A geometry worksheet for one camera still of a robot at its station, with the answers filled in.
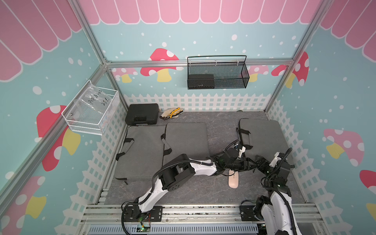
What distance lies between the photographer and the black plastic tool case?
1.11m

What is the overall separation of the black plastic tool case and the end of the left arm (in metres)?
0.62

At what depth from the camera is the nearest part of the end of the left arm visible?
27.8 inches
